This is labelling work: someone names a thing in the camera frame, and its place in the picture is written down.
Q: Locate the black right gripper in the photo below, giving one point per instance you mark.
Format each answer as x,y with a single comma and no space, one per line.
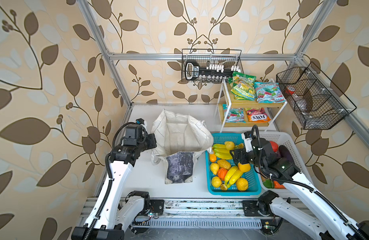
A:
235,155

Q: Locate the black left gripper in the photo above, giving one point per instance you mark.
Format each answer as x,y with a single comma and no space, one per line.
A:
150,136

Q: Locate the yellow red mango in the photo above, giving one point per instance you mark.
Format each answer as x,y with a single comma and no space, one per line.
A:
244,168

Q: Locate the cream Monet print tote bag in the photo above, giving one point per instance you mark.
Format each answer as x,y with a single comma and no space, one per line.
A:
181,140

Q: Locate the yellow lemon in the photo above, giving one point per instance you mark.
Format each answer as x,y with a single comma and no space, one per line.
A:
229,145
216,182

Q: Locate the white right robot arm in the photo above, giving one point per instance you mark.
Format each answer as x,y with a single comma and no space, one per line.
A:
327,222

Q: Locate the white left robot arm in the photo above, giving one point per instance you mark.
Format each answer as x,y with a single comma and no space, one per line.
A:
107,220

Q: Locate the orange Fox's candy bag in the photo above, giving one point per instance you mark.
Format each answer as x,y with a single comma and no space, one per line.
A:
257,115

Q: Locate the green red candy bag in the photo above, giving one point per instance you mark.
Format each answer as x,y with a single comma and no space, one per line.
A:
235,116

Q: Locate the teal candy bag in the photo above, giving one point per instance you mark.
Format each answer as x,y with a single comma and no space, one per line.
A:
268,93

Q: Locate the yellow green candy bag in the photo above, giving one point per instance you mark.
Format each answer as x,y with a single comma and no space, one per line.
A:
242,86

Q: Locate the purple eggplant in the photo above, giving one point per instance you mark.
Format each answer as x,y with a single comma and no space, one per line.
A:
285,153

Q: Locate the red tomato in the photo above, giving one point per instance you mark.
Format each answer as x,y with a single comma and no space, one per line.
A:
274,146

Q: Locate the orange carrot front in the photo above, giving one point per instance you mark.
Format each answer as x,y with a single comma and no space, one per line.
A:
277,185

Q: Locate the white plastic basket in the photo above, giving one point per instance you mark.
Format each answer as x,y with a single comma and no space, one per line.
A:
285,139

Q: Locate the yellow banana bunch front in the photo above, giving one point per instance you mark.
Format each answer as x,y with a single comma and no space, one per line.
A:
232,176

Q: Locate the teal plastic basket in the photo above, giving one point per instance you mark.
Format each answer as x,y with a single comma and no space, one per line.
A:
252,178

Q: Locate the orange persimmon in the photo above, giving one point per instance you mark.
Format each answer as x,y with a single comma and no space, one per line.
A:
221,173

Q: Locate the yellow green banana bunch back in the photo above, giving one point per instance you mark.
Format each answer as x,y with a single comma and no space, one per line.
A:
221,152

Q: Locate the yellow pear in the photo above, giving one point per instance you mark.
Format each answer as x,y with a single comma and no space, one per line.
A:
214,168

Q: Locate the white wooden two-tier shelf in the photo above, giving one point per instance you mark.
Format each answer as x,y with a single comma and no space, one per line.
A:
273,110

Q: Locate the small orange tangerine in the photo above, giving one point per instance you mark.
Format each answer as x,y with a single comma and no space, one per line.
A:
212,158

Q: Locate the plastic bottle red cap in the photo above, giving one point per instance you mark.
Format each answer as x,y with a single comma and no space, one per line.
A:
297,102

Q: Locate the black white tool set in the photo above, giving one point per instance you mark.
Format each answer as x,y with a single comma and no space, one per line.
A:
209,73

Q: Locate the black wire basket right wall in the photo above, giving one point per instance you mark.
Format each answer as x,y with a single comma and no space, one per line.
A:
327,104

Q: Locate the black wire basket wall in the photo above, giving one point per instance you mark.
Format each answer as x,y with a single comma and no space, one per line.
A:
327,104
225,57

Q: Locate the linear rail base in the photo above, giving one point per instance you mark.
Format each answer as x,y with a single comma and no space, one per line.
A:
203,213

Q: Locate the black wire basket back wall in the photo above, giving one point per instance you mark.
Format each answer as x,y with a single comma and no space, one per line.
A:
225,57

